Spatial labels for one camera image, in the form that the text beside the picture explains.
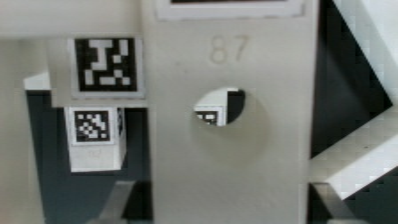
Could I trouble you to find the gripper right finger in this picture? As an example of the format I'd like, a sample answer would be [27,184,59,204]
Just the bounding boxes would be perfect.
[307,182,364,224]

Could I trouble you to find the white corner fence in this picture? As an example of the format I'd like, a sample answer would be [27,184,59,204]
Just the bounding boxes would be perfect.
[311,0,398,198]

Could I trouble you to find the white chair leg block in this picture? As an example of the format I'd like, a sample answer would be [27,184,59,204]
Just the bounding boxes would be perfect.
[46,36,147,108]
[64,107,126,173]

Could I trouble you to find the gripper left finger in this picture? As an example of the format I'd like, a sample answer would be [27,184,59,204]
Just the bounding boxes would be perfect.
[87,181,151,224]

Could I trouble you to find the white chair back frame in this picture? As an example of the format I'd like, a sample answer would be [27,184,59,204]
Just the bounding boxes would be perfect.
[0,0,320,224]

